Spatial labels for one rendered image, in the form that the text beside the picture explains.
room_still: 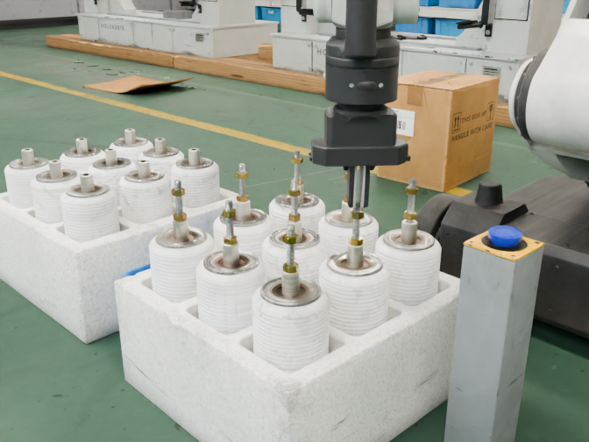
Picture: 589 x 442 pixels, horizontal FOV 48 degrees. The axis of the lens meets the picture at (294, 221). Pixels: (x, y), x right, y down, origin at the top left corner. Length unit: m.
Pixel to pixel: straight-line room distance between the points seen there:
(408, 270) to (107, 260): 0.53
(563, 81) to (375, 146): 0.33
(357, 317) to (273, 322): 0.14
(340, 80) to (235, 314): 0.33
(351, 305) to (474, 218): 0.44
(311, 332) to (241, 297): 0.12
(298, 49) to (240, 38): 0.76
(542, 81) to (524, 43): 1.91
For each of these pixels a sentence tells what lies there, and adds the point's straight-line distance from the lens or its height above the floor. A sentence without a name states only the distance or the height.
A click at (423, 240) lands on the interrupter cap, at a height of 0.25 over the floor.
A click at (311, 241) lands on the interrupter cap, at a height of 0.25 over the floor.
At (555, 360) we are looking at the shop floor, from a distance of 1.23.
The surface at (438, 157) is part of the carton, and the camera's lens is 1.97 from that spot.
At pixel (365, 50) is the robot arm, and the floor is 0.54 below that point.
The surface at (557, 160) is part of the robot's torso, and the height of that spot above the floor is 0.32.
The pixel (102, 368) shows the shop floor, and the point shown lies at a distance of 1.17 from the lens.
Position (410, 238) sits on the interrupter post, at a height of 0.26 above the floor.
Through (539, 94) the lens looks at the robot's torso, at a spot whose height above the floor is 0.45.
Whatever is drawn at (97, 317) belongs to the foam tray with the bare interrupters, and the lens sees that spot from 1.23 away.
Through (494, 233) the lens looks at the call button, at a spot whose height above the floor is 0.33.
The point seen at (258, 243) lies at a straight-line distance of 1.03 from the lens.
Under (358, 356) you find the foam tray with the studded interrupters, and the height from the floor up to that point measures 0.18.
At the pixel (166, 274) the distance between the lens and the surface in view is 0.97.
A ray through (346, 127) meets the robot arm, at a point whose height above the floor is 0.44.
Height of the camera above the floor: 0.63
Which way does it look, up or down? 21 degrees down
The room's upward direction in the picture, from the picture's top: straight up
